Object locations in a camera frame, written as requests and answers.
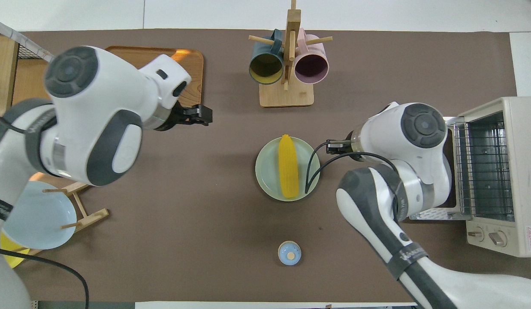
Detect dark blue mug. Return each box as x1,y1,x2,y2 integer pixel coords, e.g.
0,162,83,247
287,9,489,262
248,29,284,85

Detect wooden mug tree stand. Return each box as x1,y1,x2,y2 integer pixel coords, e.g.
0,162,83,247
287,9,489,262
248,0,333,108

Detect wire basket wooden shelf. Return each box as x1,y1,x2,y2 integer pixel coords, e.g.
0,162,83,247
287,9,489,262
0,17,56,129

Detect wooden serving tray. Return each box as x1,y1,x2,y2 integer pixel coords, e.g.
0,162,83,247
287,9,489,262
105,46,205,108

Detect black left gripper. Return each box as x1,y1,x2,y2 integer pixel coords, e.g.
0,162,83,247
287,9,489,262
178,104,214,127

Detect wooden plate rack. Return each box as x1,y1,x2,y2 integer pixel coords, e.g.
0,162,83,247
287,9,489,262
27,181,110,258

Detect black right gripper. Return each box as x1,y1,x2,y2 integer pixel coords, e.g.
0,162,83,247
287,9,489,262
326,139,354,155

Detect brown table mat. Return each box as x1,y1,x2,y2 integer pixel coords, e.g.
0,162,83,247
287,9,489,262
0,29,531,303

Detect pale green round plate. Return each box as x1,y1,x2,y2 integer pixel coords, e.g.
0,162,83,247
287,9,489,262
255,136,321,202

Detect cream toaster oven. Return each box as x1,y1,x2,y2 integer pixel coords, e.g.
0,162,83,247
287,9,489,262
409,96,531,258

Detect yellow corn cob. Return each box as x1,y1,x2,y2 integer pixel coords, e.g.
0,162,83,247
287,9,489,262
278,134,300,199

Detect blue lid with wooden knob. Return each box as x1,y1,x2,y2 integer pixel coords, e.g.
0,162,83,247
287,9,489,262
278,241,302,266

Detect light blue plate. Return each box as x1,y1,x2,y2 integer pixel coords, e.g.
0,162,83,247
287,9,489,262
2,180,78,250

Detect yellow plate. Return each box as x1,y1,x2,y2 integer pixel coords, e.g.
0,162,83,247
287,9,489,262
0,231,30,269

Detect pink mug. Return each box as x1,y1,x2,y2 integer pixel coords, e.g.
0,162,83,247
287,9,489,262
294,28,330,85

